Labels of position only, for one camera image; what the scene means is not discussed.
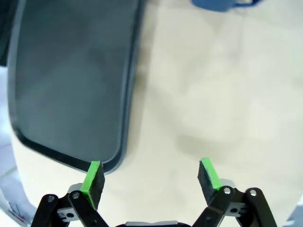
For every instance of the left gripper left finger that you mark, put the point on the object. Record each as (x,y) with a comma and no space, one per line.
(91,186)

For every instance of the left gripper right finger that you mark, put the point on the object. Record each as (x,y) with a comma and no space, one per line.
(210,184)

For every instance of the black plastic tray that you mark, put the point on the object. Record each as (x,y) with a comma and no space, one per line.
(71,82)

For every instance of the blue mug yellow inside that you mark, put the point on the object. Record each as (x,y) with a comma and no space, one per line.
(222,5)

